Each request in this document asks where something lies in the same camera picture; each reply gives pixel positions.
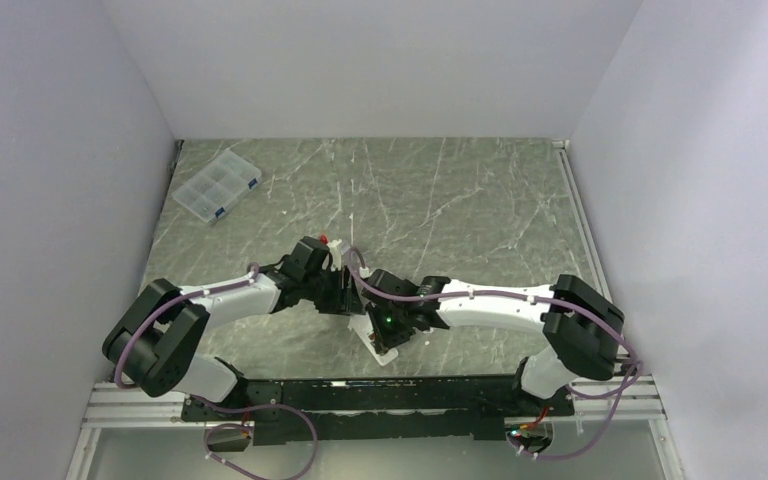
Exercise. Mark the aluminium rail right edge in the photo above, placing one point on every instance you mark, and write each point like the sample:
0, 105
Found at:
642, 400

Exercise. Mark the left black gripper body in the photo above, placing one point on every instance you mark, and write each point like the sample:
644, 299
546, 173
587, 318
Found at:
334, 298

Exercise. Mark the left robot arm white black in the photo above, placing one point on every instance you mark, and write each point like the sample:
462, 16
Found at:
153, 347

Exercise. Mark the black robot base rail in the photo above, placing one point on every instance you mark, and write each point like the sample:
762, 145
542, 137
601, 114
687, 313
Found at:
482, 407

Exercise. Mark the white remote control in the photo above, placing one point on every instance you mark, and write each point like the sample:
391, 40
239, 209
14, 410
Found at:
362, 326

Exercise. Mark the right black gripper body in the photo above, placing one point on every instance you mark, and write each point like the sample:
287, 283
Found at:
389, 326

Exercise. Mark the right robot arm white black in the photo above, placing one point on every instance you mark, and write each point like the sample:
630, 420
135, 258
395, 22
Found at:
582, 328

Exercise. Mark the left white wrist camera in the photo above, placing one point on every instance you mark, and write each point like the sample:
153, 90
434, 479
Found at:
337, 251

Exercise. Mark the clear plastic compartment box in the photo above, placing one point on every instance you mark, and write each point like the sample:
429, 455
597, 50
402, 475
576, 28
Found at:
217, 188

